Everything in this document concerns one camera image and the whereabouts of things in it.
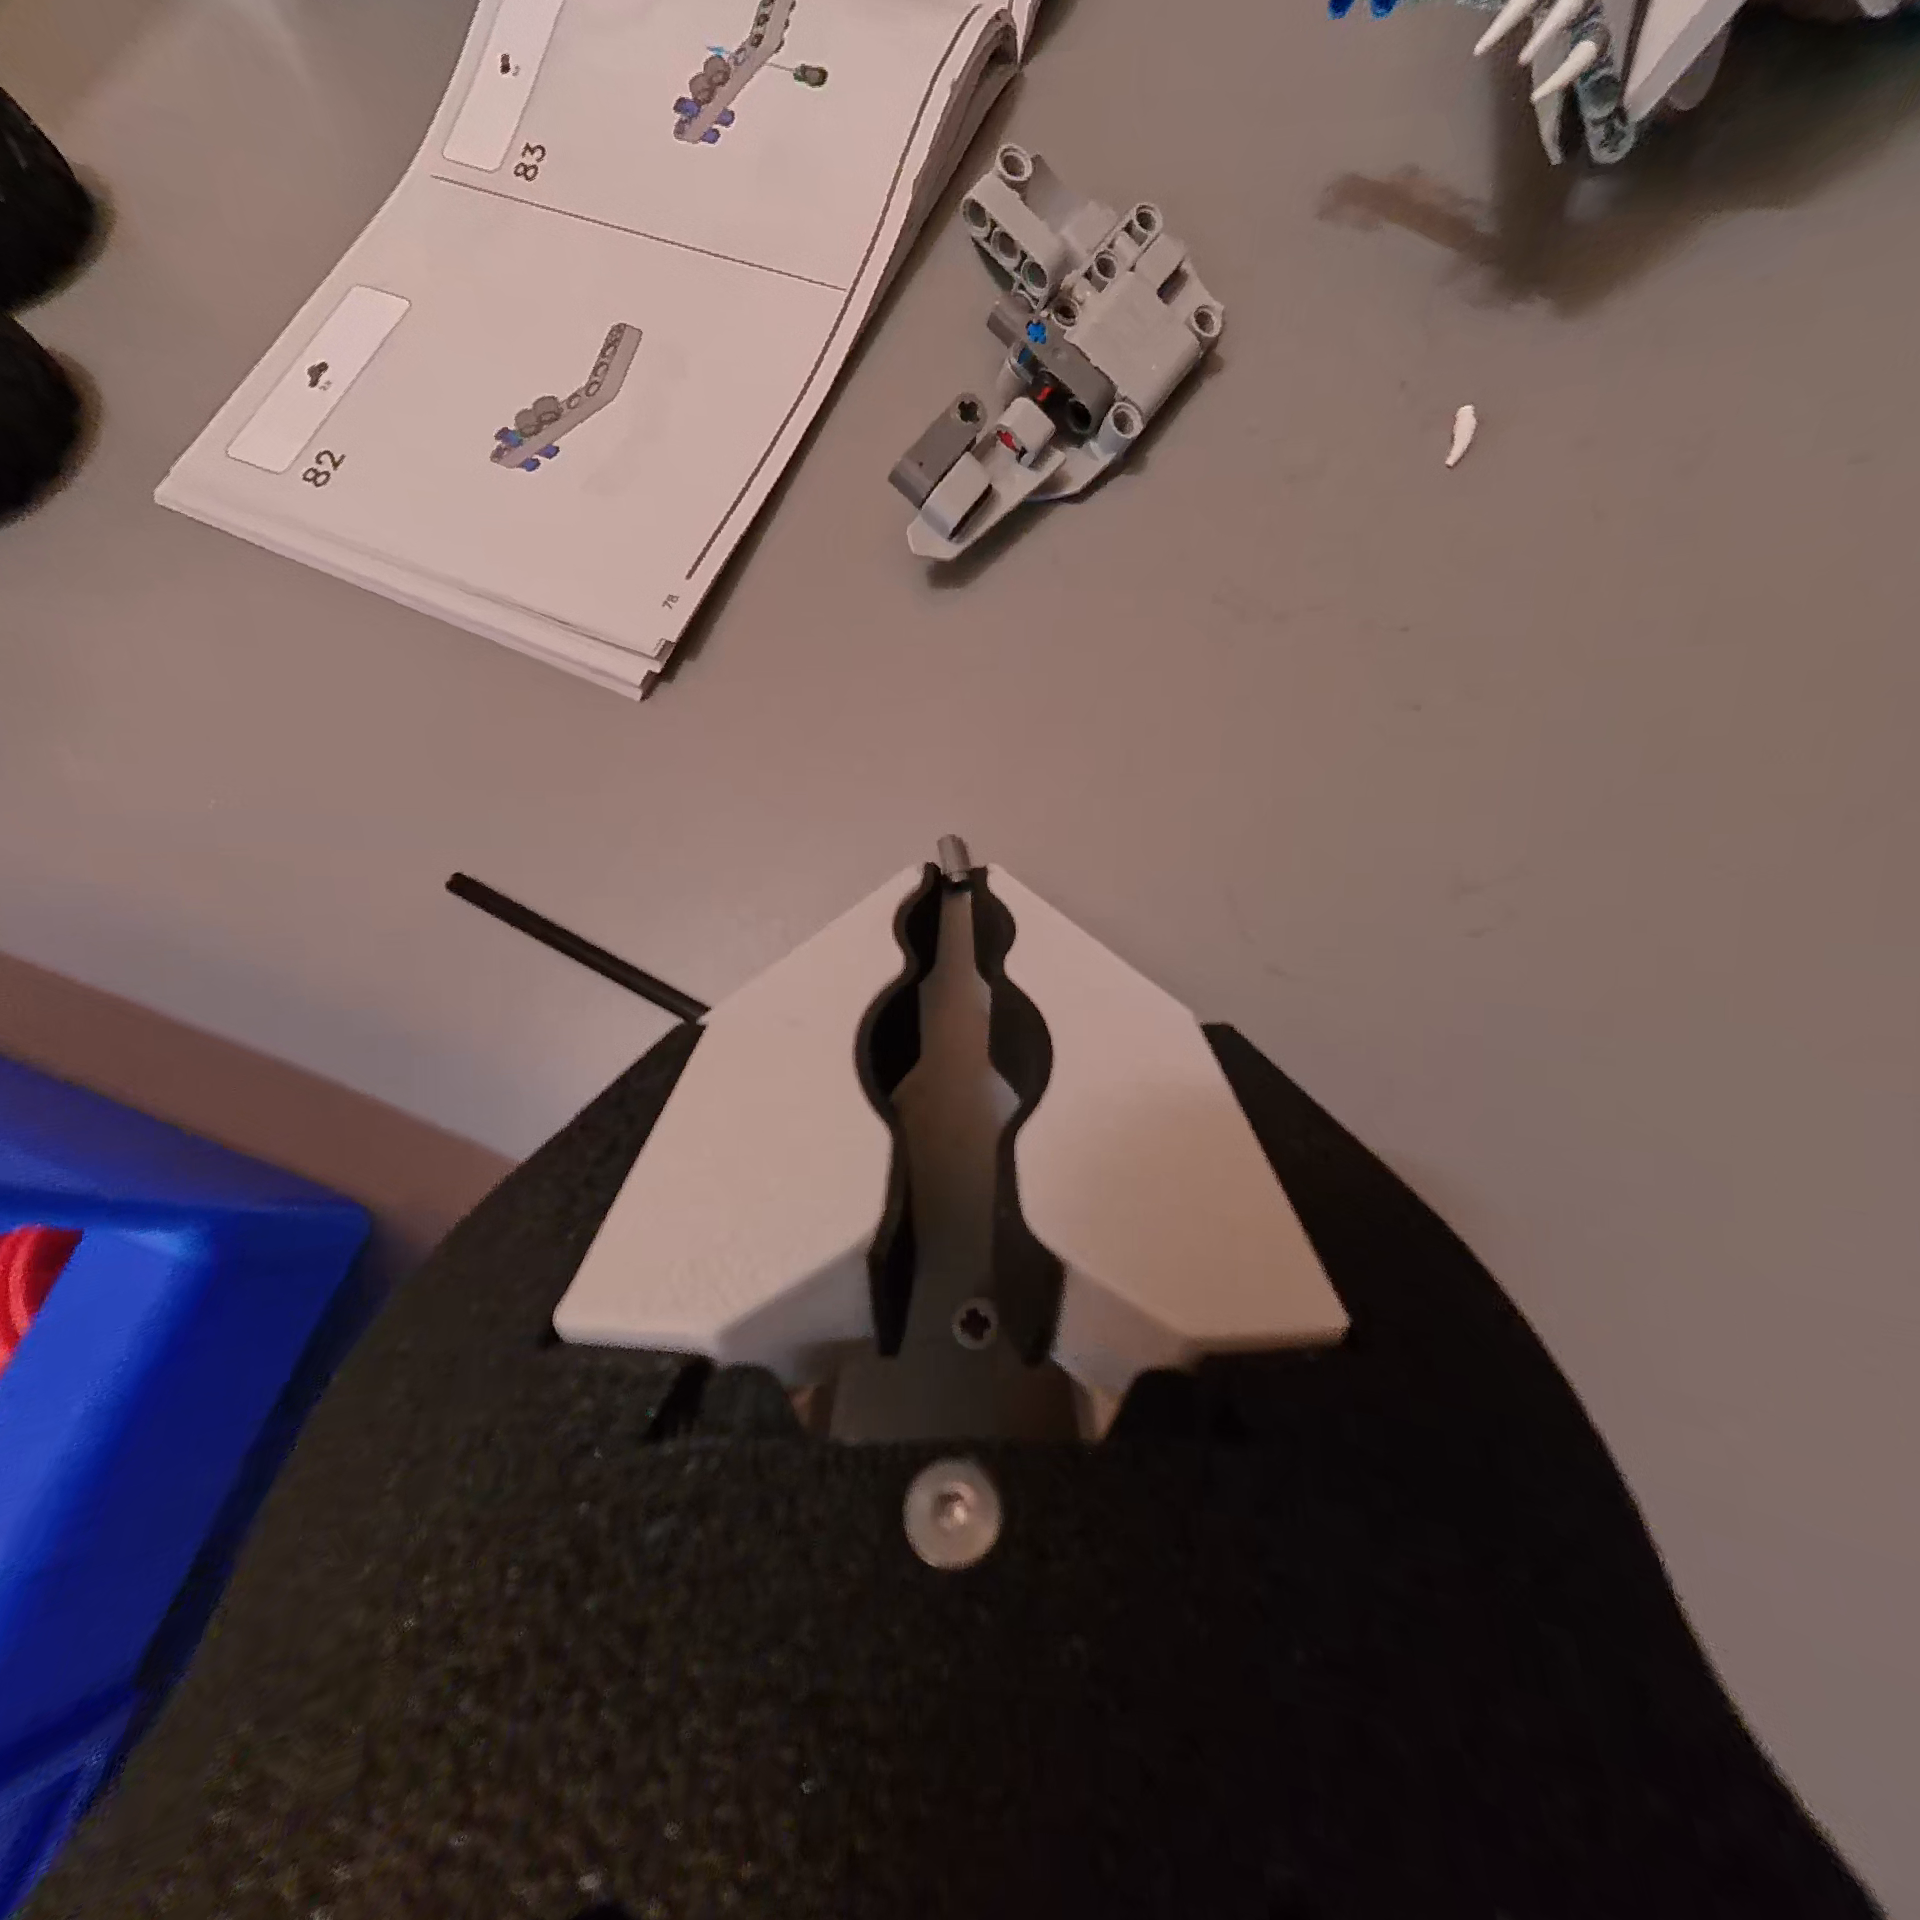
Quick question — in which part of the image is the grey brick assembly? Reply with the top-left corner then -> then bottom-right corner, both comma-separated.
887,145 -> 1229,569

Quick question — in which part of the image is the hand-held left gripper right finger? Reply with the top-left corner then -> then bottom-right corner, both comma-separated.
961,865 -> 1355,1445

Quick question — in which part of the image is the open instruction booklet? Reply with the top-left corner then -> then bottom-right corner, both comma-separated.
154,0 -> 1045,704

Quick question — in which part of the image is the blue plastic bin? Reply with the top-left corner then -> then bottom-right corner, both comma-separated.
0,1049 -> 375,1817

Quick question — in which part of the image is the long black axle rod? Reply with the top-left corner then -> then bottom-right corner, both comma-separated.
446,873 -> 710,1025

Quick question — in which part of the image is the grey desk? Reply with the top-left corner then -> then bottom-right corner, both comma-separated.
0,0 -> 1920,1920

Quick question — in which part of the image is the red plastic part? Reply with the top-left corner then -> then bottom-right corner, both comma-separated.
0,1222 -> 86,1373

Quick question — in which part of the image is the grey toothed brick jaw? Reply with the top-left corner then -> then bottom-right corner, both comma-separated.
1473,0 -> 1778,169

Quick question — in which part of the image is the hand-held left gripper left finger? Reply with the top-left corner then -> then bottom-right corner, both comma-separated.
550,860 -> 962,1373

